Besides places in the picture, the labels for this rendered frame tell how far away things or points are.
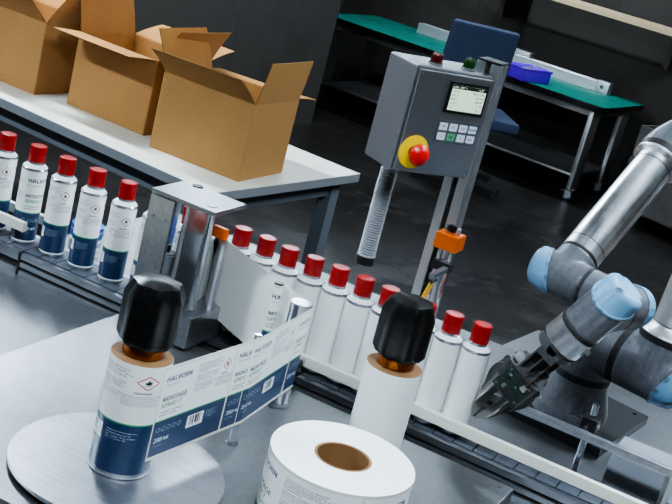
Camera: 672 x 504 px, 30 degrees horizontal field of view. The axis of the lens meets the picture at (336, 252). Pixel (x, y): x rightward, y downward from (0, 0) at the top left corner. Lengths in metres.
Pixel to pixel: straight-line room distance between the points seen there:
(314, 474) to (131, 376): 0.29
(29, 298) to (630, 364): 1.15
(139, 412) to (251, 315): 0.54
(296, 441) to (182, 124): 2.28
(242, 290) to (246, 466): 0.44
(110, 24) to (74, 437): 2.63
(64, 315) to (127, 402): 0.73
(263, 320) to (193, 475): 0.45
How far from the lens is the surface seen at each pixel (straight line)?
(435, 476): 2.06
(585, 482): 2.15
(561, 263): 2.19
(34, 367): 2.10
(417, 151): 2.15
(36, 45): 4.30
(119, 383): 1.74
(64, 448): 1.85
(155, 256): 2.26
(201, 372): 1.81
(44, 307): 2.47
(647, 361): 2.41
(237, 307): 2.28
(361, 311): 2.23
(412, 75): 2.15
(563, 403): 2.49
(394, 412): 1.92
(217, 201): 2.25
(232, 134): 3.79
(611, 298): 2.04
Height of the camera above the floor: 1.77
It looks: 17 degrees down
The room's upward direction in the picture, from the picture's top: 15 degrees clockwise
